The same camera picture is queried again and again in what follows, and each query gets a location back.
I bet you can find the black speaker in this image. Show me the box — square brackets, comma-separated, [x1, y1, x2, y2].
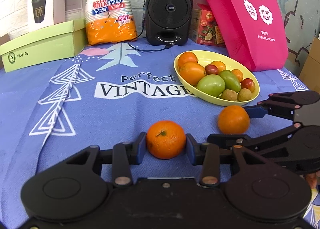
[145, 0, 194, 46]

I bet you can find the white coffee cup box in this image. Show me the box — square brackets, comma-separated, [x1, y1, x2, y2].
[27, 0, 66, 32]

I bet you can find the red and orange cherry tomato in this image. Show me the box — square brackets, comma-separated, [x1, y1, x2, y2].
[240, 78, 256, 93]

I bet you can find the person's right hand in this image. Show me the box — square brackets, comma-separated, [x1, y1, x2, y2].
[306, 171, 320, 192]

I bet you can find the brown longan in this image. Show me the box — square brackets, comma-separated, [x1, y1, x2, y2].
[237, 88, 252, 102]
[221, 89, 238, 102]

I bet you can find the oval green fruit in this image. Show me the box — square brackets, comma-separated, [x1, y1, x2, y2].
[219, 69, 241, 94]

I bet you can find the plain cardboard box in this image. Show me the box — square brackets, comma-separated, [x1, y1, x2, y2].
[298, 37, 320, 90]

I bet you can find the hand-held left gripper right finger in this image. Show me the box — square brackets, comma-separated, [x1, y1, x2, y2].
[186, 133, 270, 187]

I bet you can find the small orange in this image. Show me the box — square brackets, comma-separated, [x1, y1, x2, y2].
[231, 69, 244, 83]
[210, 61, 227, 73]

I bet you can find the black speaker cable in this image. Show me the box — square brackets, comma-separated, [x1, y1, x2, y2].
[128, 25, 176, 54]

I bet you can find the orange with green stem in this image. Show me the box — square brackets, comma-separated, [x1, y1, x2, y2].
[146, 120, 187, 160]

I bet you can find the pack of paper cups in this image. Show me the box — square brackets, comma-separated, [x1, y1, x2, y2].
[78, 0, 138, 46]

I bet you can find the yellow plate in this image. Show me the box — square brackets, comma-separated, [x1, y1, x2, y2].
[173, 50, 260, 107]

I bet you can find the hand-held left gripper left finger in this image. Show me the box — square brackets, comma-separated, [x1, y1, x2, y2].
[60, 131, 148, 187]

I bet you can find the blue printed tablecloth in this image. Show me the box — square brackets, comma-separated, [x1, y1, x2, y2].
[0, 36, 320, 229]

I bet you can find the round green fruit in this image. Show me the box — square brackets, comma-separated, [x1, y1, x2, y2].
[197, 74, 226, 98]

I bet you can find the pink tote bag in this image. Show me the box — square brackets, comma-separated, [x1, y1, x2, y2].
[189, 0, 289, 72]

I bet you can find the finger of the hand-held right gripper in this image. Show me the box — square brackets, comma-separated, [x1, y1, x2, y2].
[244, 92, 300, 121]
[207, 124, 302, 167]

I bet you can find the red cracker box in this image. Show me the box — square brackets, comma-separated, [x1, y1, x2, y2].
[192, 8, 227, 48]

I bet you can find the green shoe box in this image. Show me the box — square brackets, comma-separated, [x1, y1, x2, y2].
[0, 18, 87, 73]

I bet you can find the large orange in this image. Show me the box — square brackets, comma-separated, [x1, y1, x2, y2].
[179, 61, 206, 86]

